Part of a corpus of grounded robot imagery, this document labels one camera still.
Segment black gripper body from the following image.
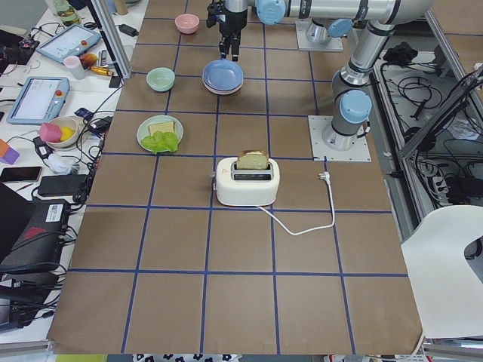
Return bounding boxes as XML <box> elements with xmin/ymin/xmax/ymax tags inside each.
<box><xmin>206</xmin><ymin>0</ymin><xmax>248</xmax><ymax>36</ymax></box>

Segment blue plate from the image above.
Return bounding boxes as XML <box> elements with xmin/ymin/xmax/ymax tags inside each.
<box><xmin>202</xmin><ymin>59</ymin><xmax>244</xmax><ymax>91</ymax></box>

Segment pink plate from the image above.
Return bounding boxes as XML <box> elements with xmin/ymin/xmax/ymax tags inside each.
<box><xmin>204</xmin><ymin>83</ymin><xmax>243</xmax><ymax>92</ymax></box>

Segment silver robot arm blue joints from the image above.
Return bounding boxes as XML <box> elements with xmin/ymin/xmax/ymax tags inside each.
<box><xmin>247</xmin><ymin>1</ymin><xmax>432</xmax><ymax>150</ymax></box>

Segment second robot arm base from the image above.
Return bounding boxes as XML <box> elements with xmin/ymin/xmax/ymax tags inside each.
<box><xmin>295</xmin><ymin>18</ymin><xmax>351</xmax><ymax>52</ymax></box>

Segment pink bowl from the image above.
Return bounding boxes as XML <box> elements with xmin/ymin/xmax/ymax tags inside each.
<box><xmin>174</xmin><ymin>13</ymin><xmax>200</xmax><ymax>35</ymax></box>

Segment beige plate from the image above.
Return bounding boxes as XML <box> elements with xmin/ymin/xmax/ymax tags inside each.
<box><xmin>210</xmin><ymin>90</ymin><xmax>237</xmax><ymax>96</ymax></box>

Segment green bowl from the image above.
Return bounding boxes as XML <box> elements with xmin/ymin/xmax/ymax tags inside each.
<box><xmin>146</xmin><ymin>67</ymin><xmax>175</xmax><ymax>92</ymax></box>

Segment bread slice on plate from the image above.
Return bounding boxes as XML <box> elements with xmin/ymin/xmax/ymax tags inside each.
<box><xmin>149</xmin><ymin>121</ymin><xmax>175</xmax><ymax>136</ymax></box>

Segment black power adapter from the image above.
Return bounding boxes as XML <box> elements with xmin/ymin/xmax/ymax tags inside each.
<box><xmin>118</xmin><ymin>24</ymin><xmax>139</xmax><ymax>37</ymax></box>

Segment green lettuce leaf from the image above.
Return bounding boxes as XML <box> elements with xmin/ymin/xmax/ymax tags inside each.
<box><xmin>140</xmin><ymin>131</ymin><xmax>179</xmax><ymax>154</ymax></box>

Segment toast slice in toaster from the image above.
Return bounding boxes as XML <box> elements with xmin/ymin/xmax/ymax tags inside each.
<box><xmin>236</xmin><ymin>150</ymin><xmax>269</xmax><ymax>170</ymax></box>

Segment green plate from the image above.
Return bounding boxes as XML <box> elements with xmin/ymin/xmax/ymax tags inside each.
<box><xmin>137</xmin><ymin>115</ymin><xmax>183</xmax><ymax>152</ymax></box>

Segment white toaster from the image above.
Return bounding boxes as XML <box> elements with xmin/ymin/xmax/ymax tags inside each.
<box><xmin>215</xmin><ymin>157</ymin><xmax>280</xmax><ymax>207</ymax></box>

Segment pink plastic cup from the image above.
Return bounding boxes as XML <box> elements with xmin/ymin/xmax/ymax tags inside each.
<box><xmin>63</xmin><ymin>56</ymin><xmax>85</xmax><ymax>80</ymax></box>

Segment upper teach pendant tablet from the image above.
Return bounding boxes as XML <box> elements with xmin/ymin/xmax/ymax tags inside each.
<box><xmin>36</xmin><ymin>24</ymin><xmax>101</xmax><ymax>63</ymax></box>

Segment teach pendant tablet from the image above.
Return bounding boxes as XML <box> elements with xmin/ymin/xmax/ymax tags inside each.
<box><xmin>7</xmin><ymin>77</ymin><xmax>70</xmax><ymax>125</ymax></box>
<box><xmin>36</xmin><ymin>24</ymin><xmax>101</xmax><ymax>63</ymax></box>

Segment green glass bottle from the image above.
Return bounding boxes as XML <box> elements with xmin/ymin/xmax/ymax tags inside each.
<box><xmin>53</xmin><ymin>0</ymin><xmax>81</xmax><ymax>26</ymax></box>

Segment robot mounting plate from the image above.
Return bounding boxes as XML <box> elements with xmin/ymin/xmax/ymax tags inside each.
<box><xmin>308</xmin><ymin>115</ymin><xmax>371</xmax><ymax>162</ymax></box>

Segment beige bowl with toys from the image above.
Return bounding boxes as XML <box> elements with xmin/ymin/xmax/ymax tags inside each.
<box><xmin>47</xmin><ymin>115</ymin><xmax>84</xmax><ymax>150</ymax></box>

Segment yellow toy fruit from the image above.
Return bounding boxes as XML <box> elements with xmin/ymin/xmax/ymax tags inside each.
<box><xmin>59</xmin><ymin>127</ymin><xmax>75</xmax><ymax>143</ymax></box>

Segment lower teach pendant tablet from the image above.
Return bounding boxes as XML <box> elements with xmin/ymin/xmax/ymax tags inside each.
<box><xmin>7</xmin><ymin>77</ymin><xmax>70</xmax><ymax>125</ymax></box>

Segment pink toy block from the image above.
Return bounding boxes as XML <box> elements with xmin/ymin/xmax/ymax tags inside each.
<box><xmin>38</xmin><ymin>122</ymin><xmax>63</xmax><ymax>143</ymax></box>

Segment black smartphone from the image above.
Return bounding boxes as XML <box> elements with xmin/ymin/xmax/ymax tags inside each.
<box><xmin>1</xmin><ymin>166</ymin><xmax>43</xmax><ymax>183</ymax></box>

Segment black electronics box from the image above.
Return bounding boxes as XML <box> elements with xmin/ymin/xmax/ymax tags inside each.
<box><xmin>1</xmin><ymin>198</ymin><xmax>75</xmax><ymax>275</ymax></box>

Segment white chair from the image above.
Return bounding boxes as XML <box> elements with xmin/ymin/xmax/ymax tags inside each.
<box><xmin>401</xmin><ymin>205</ymin><xmax>482</xmax><ymax>339</ymax></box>

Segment aluminium frame post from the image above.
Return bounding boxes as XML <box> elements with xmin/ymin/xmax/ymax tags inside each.
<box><xmin>88</xmin><ymin>0</ymin><xmax>133</xmax><ymax>79</ymax></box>

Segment white toaster power cable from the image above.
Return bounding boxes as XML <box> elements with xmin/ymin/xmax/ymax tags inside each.
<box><xmin>254</xmin><ymin>171</ymin><xmax>337</xmax><ymax>237</ymax></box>

